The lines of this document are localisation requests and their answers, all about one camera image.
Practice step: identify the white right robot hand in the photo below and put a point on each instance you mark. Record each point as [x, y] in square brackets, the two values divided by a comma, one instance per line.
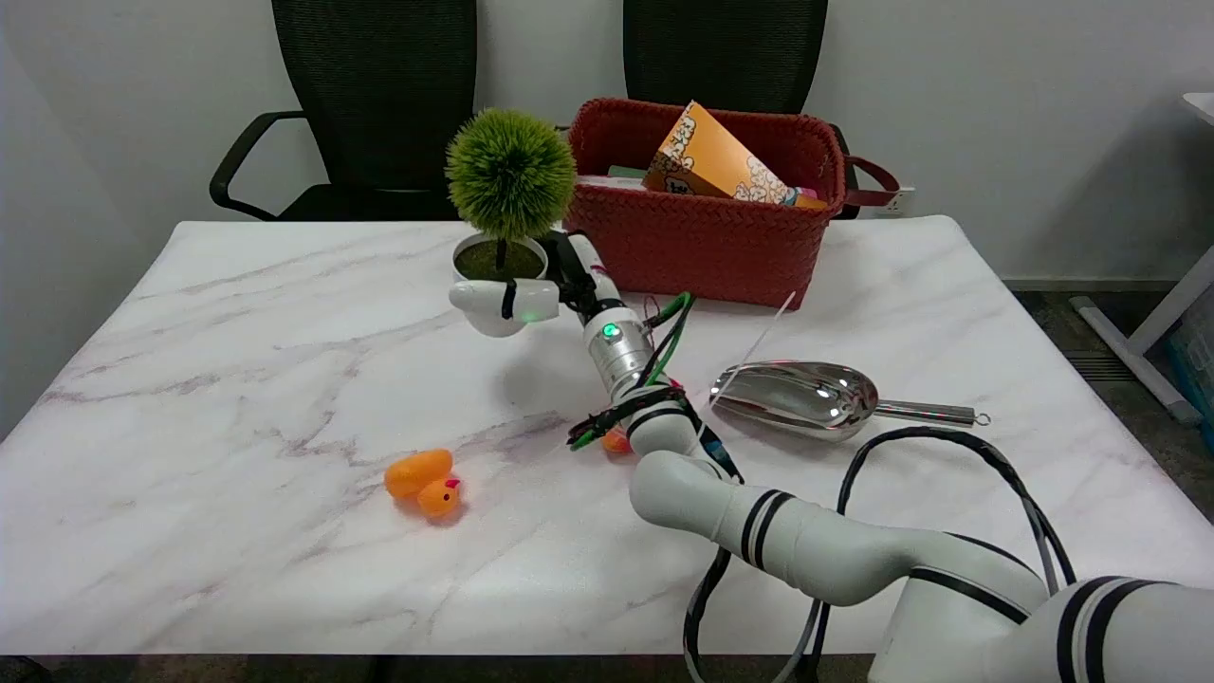
[583, 275]

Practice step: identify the green ball plant white pot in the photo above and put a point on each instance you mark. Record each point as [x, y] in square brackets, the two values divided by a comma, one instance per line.
[510, 171]

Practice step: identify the black mesh office chair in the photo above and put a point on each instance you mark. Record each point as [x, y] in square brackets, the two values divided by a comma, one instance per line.
[726, 52]

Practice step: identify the orange popcorn box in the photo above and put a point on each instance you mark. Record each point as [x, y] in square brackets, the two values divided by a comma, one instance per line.
[707, 156]

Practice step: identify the white wall outlet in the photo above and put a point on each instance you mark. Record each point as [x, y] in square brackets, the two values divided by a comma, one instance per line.
[897, 200]

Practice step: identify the red woven basket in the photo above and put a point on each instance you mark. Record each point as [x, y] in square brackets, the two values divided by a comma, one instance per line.
[702, 247]

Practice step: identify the blue storage box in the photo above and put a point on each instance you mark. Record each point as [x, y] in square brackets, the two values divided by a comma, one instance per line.
[1197, 365]

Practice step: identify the white zip tie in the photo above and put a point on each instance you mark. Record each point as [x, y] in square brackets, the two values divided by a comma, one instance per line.
[759, 346]

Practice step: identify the orange rubber duck toy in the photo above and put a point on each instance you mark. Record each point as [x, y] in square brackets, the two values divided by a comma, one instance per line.
[422, 479]

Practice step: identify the silver metal scoop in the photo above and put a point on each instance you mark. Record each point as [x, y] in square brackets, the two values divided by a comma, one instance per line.
[806, 396]

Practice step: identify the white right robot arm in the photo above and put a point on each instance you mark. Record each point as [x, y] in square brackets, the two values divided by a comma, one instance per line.
[835, 555]

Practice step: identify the red orange toy mango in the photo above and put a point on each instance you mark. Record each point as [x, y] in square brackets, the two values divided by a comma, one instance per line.
[616, 442]

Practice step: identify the black office chair with armrests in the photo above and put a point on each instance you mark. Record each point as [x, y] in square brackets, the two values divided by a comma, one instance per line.
[379, 95]

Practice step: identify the pink white packet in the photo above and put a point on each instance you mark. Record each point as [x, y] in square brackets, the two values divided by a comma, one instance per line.
[607, 181]

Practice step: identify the white side desk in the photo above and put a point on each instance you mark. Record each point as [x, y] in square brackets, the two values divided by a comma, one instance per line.
[1162, 323]

